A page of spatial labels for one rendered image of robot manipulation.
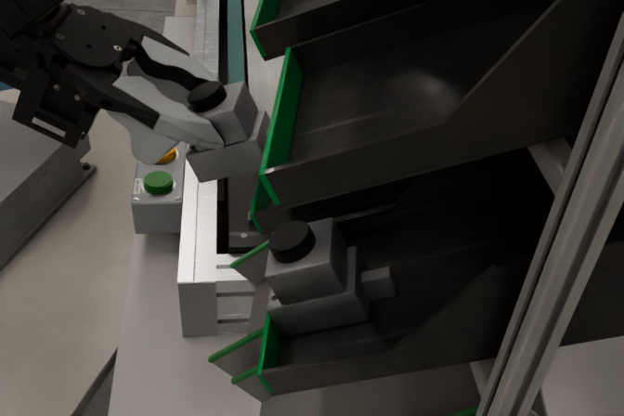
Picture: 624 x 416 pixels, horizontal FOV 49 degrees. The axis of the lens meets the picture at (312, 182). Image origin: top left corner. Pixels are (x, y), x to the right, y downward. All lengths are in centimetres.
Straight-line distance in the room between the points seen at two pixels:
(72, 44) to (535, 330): 37
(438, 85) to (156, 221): 65
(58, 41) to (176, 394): 48
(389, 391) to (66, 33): 37
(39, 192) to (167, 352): 32
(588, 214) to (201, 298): 61
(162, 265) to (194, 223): 11
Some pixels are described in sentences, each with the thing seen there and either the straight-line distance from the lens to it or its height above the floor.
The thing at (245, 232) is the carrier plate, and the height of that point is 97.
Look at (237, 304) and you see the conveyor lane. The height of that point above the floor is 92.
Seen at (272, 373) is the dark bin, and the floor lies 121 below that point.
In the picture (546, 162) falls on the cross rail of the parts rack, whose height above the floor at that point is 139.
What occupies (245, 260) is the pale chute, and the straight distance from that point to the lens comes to 76.
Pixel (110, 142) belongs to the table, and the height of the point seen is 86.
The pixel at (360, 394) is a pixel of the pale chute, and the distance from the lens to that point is 60.
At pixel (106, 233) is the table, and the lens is 107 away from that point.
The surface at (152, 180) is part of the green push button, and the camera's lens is 97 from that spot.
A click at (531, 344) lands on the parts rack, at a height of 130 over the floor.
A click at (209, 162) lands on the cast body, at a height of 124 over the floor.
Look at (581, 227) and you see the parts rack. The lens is 31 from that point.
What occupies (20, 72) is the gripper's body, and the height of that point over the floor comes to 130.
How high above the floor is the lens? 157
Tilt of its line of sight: 39 degrees down
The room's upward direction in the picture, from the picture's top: 4 degrees clockwise
